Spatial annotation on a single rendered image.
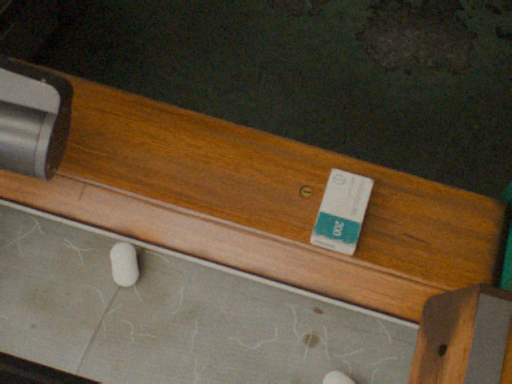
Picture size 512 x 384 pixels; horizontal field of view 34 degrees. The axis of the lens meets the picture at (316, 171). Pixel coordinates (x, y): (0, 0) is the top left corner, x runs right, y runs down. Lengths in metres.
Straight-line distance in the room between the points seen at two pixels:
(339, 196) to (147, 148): 0.16
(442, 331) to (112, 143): 0.30
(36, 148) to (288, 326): 0.23
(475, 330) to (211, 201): 0.24
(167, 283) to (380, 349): 0.17
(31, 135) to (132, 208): 0.14
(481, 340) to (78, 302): 0.31
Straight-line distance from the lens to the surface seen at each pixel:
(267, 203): 0.66
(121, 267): 0.65
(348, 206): 0.65
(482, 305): 0.55
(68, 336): 0.66
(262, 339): 0.65
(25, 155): 0.57
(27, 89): 0.57
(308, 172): 0.68
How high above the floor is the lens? 1.36
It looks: 62 degrees down
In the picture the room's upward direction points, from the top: 12 degrees clockwise
